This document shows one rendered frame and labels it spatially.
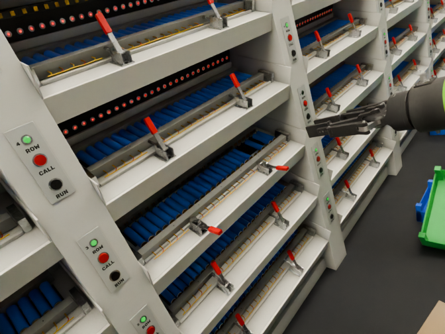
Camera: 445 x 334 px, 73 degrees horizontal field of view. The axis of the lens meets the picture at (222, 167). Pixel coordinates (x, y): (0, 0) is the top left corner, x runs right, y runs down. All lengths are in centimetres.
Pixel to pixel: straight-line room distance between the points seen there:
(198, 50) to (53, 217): 43
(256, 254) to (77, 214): 52
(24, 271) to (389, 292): 104
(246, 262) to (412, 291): 59
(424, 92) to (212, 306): 64
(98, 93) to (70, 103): 5
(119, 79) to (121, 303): 41
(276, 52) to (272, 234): 53
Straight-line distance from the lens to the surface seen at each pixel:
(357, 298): 120
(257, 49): 94
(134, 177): 60
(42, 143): 52
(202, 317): 81
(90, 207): 55
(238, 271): 86
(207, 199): 74
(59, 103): 54
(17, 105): 52
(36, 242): 56
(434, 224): 139
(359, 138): 139
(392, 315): 116
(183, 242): 70
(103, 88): 56
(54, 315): 67
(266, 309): 101
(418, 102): 63
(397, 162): 178
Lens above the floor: 93
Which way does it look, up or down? 23 degrees down
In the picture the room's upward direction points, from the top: 21 degrees counter-clockwise
